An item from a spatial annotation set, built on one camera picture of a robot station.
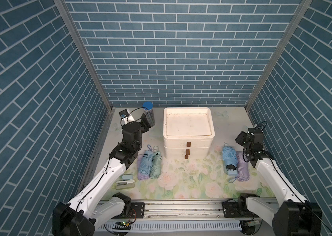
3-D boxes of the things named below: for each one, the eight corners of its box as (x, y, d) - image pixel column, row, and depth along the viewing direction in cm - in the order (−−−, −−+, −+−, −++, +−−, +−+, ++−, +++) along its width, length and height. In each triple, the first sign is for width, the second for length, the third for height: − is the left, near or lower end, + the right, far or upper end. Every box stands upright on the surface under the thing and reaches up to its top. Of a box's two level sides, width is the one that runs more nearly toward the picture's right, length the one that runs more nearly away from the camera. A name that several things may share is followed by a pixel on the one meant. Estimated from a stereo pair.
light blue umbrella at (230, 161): (226, 182, 85) (230, 177, 78) (219, 150, 98) (222, 143, 92) (238, 182, 85) (244, 177, 78) (229, 150, 98) (233, 143, 92)
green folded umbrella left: (150, 179, 86) (149, 175, 82) (153, 149, 98) (152, 145, 94) (160, 179, 86) (160, 175, 82) (162, 149, 98) (162, 145, 94)
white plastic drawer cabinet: (163, 160, 92) (162, 139, 72) (165, 131, 106) (163, 107, 87) (210, 161, 92) (220, 139, 73) (205, 131, 106) (212, 107, 87)
